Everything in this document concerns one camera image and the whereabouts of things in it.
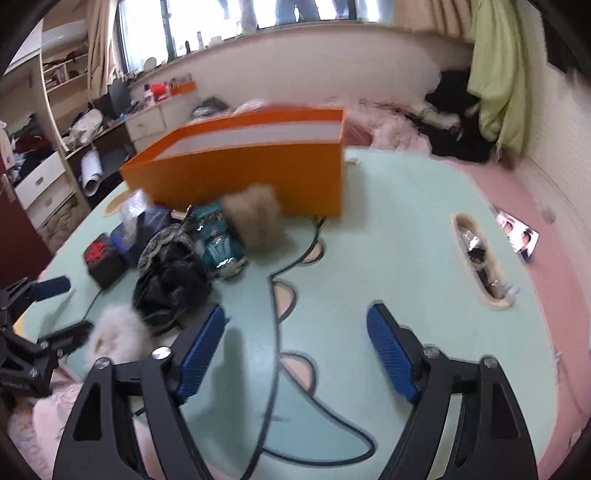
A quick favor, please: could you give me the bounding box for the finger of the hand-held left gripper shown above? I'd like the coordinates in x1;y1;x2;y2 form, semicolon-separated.
0;275;71;324
36;320;95;361

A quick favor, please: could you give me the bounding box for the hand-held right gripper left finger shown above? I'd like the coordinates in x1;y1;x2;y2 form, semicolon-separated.
52;304;228;480

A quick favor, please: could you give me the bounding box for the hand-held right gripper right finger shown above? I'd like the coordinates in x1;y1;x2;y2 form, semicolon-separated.
366;302;539;480

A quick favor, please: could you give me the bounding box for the white fur pompom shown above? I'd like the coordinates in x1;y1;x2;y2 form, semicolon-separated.
83;304;153;370

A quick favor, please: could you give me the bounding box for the black fabric bundle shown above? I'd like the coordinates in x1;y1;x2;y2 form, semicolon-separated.
131;240;213;335

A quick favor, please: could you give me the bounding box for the blue tin box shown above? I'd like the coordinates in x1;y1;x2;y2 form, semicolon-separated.
110;205;174;266

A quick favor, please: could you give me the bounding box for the green toy truck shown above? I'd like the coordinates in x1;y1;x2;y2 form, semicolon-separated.
187;203;247;280

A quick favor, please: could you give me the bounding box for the brown fur pompom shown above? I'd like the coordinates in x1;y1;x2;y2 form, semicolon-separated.
222;185;289;252

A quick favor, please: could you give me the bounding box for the orange cardboard box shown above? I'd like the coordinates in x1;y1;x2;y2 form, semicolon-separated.
119;107;347;217

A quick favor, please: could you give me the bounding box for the mint green cartoon desktop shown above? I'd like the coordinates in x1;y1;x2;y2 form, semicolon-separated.
11;145;561;480

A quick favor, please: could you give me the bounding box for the dark red door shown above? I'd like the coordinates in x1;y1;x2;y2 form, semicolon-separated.
0;134;51;278

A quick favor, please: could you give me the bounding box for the beige crumpled bedding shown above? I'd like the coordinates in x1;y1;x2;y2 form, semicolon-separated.
39;194;88;250

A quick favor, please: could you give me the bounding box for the white drawer unit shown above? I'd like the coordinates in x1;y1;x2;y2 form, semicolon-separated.
13;150;90;241

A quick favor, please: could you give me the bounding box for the clear plastic wrapper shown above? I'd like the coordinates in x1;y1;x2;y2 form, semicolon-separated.
117;189;158;227

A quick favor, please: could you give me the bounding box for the grey lace cloth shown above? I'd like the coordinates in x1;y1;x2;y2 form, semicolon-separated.
137;226;197;271

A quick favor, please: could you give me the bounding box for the rolled white paper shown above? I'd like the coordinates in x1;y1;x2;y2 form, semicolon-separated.
81;150;102;197

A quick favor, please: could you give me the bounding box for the silver foil wrapper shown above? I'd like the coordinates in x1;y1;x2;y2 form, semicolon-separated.
489;277;520;301

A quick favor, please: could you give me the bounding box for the white cloth bundle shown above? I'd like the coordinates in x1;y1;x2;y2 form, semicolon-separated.
69;108;105;139

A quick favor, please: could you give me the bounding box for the printed photo card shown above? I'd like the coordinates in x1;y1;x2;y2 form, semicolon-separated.
496;210;541;264

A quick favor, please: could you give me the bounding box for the white drawer cabinet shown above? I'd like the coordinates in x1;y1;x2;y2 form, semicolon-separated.
126;99;204;141

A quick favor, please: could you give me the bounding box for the white bookshelf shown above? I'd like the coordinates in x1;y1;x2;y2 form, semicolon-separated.
0;18;93;153

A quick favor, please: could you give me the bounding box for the black clothes pile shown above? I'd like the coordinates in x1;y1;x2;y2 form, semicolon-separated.
424;68;495;162

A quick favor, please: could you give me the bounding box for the pink floral quilt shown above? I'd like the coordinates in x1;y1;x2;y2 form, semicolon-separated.
231;97;435;151

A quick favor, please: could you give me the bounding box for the beige garment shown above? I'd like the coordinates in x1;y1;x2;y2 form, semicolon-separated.
411;99;462;132

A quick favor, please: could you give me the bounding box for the grey folded garment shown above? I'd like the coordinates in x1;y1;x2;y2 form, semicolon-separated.
193;96;229;118

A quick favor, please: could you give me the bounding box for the beige curtain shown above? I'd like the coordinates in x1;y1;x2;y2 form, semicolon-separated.
85;0;123;100
392;0;481;42

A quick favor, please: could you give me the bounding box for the light green hanging cloth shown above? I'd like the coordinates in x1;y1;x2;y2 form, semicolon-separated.
466;0;529;160

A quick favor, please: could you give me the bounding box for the window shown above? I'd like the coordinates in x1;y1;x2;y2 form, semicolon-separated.
117;0;402;65

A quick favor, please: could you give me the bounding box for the thin black cable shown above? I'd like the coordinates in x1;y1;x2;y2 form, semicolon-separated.
69;286;109;333

